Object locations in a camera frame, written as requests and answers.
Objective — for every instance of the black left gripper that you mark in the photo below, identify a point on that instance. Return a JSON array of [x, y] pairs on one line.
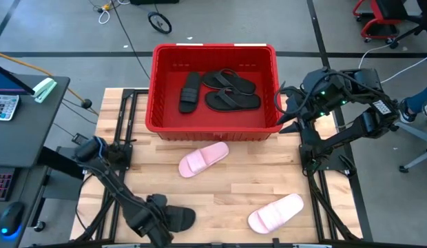
[[156, 203]]

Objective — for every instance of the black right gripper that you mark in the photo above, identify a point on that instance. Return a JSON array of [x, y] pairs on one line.
[[313, 100]]

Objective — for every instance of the black slide sandal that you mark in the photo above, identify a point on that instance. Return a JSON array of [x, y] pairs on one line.
[[182, 218], [190, 93]]

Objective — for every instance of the black flip-flop sandal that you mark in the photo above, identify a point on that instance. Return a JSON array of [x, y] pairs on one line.
[[248, 101], [241, 86]]

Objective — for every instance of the pink slide sandal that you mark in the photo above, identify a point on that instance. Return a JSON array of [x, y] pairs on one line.
[[282, 210], [213, 151]]

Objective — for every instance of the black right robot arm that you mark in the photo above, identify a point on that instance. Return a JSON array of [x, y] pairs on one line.
[[351, 134]]

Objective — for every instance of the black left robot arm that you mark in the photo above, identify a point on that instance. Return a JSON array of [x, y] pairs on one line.
[[110, 182]]

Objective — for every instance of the red plastic bin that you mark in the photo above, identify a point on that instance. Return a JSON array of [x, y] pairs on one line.
[[217, 120]]

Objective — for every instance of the black desk base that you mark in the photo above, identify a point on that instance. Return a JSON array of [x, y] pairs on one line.
[[58, 162]]

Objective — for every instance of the black caster wheel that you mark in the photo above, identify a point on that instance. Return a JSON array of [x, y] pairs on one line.
[[39, 226]]

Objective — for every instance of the grey office chair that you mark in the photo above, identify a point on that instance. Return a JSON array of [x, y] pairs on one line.
[[418, 134]]

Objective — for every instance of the person's leg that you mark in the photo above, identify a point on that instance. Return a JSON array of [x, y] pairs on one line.
[[420, 98]]

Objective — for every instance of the red cart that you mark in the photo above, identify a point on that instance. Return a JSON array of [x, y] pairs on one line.
[[377, 10]]

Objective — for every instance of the black computer mouse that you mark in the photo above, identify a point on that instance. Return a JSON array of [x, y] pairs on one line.
[[12, 218]]

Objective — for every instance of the black office chair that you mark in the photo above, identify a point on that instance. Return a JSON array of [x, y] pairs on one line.
[[411, 32]]

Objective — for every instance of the black desk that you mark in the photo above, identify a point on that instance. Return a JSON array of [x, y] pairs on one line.
[[13, 144]]

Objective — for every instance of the backlit keyboard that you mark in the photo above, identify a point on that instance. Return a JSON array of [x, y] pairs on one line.
[[1, 182]]

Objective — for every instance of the mint green stapler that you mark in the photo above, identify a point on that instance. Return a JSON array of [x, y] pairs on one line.
[[44, 89]]

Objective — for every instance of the grey calculator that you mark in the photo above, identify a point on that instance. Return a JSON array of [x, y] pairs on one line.
[[5, 106]]

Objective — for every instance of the black box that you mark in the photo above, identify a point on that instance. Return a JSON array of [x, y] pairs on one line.
[[153, 1]]

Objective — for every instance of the computer monitor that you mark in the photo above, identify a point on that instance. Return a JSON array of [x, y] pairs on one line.
[[3, 82]]

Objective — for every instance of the yellow plug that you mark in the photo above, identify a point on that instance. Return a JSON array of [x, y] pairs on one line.
[[106, 6]]

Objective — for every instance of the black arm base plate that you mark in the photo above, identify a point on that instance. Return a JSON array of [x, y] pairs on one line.
[[125, 163], [337, 163]]

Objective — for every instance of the black aluminium table frame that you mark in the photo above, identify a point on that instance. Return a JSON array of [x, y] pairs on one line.
[[316, 220]]

